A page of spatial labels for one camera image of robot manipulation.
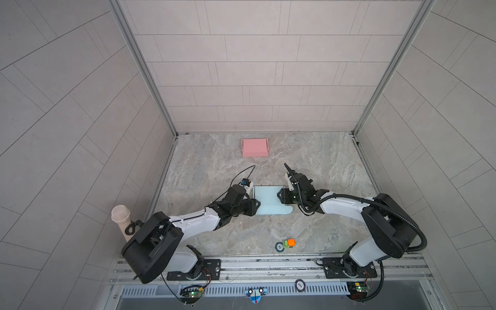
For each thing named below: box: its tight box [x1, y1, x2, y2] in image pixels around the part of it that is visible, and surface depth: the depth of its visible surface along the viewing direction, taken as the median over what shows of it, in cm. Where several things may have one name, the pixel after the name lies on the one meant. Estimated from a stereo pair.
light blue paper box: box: [253, 185, 294, 216], surface depth 85 cm
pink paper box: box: [241, 138, 270, 158], surface depth 108 cm
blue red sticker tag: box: [244, 288, 269, 305], surface depth 67 cm
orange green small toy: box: [282, 238, 297, 249], surface depth 77 cm
